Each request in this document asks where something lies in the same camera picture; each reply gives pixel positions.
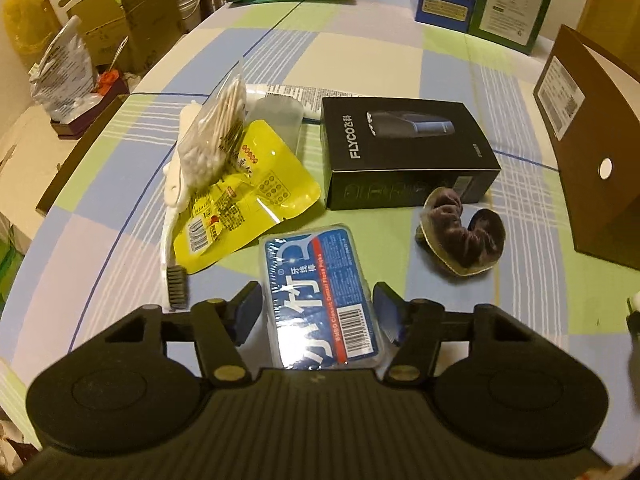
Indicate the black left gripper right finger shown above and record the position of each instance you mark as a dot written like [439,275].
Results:
[414,328]

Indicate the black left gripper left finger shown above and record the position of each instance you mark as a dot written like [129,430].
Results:
[219,328]

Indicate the blue dental floss box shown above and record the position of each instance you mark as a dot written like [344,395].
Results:
[318,303]

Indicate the dark purple scrunchie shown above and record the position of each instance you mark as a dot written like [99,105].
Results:
[462,249]

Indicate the yellow snack pouch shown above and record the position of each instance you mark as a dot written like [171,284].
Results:
[264,185]

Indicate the cotton swab bag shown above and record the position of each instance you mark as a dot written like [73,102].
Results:
[214,135]

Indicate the black Flyco shaver box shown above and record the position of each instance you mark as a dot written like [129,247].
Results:
[393,152]

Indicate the white toothpaste tube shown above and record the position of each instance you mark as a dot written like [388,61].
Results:
[310,98]

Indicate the checkered tablecloth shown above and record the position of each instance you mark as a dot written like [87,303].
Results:
[95,257]

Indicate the dark wooden tray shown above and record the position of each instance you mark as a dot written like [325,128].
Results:
[81,118]

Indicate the brown cardboard storage box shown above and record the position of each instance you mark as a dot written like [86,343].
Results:
[589,102]

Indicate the clear plastic bag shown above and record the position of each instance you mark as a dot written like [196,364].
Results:
[65,76]

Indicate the brown cardboard boxes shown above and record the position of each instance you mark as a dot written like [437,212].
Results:
[135,34]

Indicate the green milk carton box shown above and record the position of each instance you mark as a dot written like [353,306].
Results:
[514,24]

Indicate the yellow plastic bag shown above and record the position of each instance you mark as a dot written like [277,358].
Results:
[30,28]

